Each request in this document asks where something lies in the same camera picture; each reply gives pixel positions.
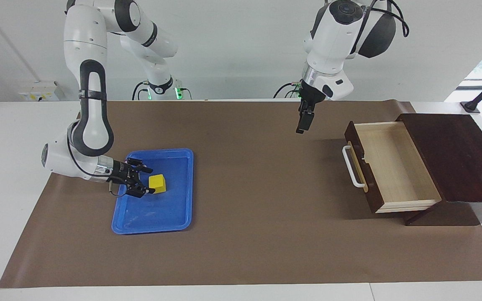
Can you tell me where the wooden drawer with dark front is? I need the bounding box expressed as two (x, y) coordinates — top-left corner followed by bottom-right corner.
(342, 120), (442, 214)

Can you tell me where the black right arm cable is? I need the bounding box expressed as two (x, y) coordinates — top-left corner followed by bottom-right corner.
(66, 119), (127, 197)

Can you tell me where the black left base cable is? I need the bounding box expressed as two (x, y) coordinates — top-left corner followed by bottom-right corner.
(273, 82), (303, 99)

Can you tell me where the black right base cable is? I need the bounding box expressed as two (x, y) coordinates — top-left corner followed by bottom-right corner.
(132, 81), (148, 101)

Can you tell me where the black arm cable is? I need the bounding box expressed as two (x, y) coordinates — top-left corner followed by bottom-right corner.
(66, 119), (127, 197)
(358, 0), (410, 55)

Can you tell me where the brown paper table mat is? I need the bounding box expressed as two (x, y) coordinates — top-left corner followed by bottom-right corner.
(0, 100), (482, 289)

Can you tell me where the blue plastic tray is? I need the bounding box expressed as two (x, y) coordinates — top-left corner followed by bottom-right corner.
(111, 148), (194, 235)

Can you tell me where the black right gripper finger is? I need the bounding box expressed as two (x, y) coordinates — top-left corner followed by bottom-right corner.
(126, 184), (156, 198)
(127, 158), (154, 173)

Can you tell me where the black base cable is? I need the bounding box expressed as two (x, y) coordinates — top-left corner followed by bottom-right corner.
(273, 82), (303, 99)
(132, 81), (148, 101)

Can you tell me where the yellow cube block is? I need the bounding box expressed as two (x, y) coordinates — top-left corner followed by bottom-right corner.
(148, 174), (167, 194)

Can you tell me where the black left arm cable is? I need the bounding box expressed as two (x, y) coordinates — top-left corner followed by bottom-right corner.
(358, 0), (410, 55)

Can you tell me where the white wall power box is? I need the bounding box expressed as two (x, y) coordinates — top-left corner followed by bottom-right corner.
(18, 81), (65, 102)

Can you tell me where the white drawer handle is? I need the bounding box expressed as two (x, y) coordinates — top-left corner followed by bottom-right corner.
(342, 145), (366, 188)

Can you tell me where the dark wooden drawer cabinet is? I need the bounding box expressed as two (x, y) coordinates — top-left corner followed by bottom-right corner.
(396, 113), (482, 227)

